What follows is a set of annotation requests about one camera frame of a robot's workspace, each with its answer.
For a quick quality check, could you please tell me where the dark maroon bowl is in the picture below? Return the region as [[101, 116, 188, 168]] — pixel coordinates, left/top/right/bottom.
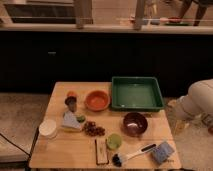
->
[[123, 112, 148, 137]]

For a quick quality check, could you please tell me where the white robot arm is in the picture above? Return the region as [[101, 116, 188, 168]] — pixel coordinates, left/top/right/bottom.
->
[[174, 79, 213, 120]]

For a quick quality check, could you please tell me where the orange bowl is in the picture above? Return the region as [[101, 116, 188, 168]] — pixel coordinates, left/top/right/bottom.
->
[[84, 90, 110, 112]]

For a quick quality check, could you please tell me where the green plastic tray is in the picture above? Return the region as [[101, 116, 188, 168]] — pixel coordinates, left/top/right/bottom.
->
[[111, 76, 164, 112]]

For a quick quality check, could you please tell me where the small orange ball toy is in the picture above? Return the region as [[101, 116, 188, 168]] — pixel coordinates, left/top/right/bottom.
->
[[67, 91, 77, 98]]

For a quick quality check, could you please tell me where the small green lime toy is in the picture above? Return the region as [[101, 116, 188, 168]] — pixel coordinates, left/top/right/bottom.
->
[[77, 115, 86, 123]]

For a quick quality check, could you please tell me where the brown grape bunch toy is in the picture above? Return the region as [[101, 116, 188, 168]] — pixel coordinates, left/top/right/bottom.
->
[[83, 121, 105, 136]]

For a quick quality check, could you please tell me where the grey blue wedge toy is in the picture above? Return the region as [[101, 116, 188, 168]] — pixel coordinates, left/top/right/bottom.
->
[[62, 111, 82, 132]]

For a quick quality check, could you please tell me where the green cup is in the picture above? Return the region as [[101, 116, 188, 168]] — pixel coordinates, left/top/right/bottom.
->
[[107, 134, 122, 150]]

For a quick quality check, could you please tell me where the wooden rectangular block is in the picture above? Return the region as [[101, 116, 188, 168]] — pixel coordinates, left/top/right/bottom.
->
[[95, 138, 109, 165]]

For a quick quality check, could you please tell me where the white cylindrical container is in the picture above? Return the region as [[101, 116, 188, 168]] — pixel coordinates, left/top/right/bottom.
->
[[39, 119, 57, 138]]

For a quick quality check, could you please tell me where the blue sponge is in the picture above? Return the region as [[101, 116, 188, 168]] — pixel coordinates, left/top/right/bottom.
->
[[151, 141, 174, 164]]

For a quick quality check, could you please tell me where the black cable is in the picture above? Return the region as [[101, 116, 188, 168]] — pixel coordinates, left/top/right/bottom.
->
[[0, 132, 31, 157]]

